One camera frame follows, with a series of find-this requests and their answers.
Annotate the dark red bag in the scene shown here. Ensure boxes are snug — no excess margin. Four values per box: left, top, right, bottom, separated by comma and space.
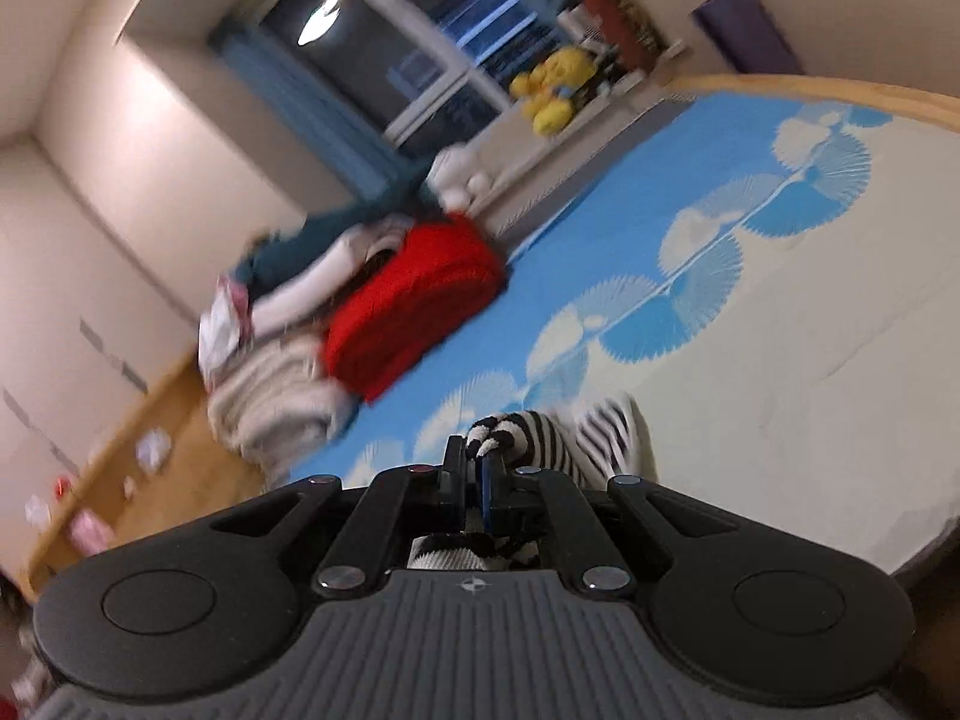
576, 0, 670, 70

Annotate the white folded quilt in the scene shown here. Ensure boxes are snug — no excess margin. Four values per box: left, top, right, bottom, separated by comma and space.
246, 214, 422, 340

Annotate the pink and white cloth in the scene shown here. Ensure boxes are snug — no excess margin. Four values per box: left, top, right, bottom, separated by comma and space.
196, 274, 254, 377

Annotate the beige fleece folded blanket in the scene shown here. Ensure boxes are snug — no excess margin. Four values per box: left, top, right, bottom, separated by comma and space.
214, 360, 362, 467

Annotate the pink crumpled wrapper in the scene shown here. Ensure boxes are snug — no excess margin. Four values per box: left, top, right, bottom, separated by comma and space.
70, 508, 115, 554

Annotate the wooden headboard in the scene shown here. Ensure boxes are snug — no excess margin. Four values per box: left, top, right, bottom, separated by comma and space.
25, 349, 295, 602

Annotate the blue curtain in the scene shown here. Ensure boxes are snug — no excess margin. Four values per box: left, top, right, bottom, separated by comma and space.
208, 13, 422, 197

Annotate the white window sill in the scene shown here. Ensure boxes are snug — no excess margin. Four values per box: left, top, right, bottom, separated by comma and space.
448, 77, 700, 242

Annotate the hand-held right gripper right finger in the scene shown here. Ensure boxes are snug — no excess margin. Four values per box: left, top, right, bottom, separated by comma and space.
480, 457, 751, 598

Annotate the yellow plush toy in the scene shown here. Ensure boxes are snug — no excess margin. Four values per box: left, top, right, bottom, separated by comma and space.
510, 73, 580, 140
538, 43, 602, 95

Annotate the window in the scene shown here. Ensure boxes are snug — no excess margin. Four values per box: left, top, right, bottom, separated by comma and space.
246, 0, 602, 160

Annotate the bed with blue white sheet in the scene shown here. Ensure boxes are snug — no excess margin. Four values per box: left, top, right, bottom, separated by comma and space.
283, 86, 960, 580

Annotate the clear plastic wrapper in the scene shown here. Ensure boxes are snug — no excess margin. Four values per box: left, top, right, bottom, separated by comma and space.
133, 430, 171, 475

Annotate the striped and white hooded top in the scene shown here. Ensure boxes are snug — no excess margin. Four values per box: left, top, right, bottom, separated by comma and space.
409, 392, 662, 572

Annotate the red folded blanket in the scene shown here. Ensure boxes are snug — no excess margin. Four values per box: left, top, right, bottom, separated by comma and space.
321, 212, 512, 407

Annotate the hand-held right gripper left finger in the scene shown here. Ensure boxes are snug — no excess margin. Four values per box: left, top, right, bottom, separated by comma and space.
191, 435, 475, 598

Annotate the wooden bed rail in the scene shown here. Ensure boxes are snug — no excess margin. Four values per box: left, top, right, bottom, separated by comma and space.
666, 72, 960, 122

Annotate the white plush toy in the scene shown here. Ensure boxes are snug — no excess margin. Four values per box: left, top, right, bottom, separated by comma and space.
426, 145, 497, 212

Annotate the cream folded blanket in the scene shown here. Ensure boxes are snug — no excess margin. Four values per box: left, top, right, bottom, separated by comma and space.
205, 328, 331, 410

